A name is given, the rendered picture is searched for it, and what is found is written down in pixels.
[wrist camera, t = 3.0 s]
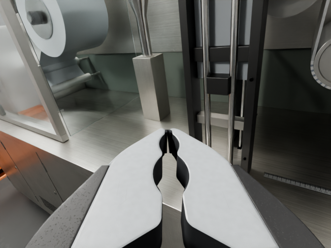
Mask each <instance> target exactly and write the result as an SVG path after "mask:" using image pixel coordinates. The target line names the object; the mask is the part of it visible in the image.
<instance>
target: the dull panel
mask: <svg viewBox="0 0 331 248"><path fill-rule="evenodd" d="M153 53H163V57H164V65H165V76H166V83H167V91H168V96H171V97H180V98H186V90H185V78H184V66H183V54H182V52H153ZM310 65H311V48H295V49H264V52H263V61H262V70H261V80H260V90H259V99H258V106H261V107H270V108H279V109H289V110H298V111H306V112H315V113H325V114H330V113H331V90H330V89H327V88H325V87H323V86H322V85H320V84H319V83H318V82H317V81H316V80H315V79H314V77H313V75H312V73H311V68H310ZM200 98H201V100H204V88H203V78H200ZM211 101H217V102H225V103H228V102H229V95H217V94H211Z"/></svg>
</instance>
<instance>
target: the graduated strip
mask: <svg viewBox="0 0 331 248"><path fill-rule="evenodd" d="M263 177H264V178H268V179H271V180H275V181H279V182H282V183H286V184H289V185H293V186H297V187H301V188H304V189H308V190H311V191H315V192H318V193H322V194H326V195H329V196H331V189H329V188H325V187H321V186H316V185H313V184H309V183H305V182H301V181H297V180H294V179H290V178H286V177H282V176H278V175H275V174H271V173H268V172H264V175H263Z"/></svg>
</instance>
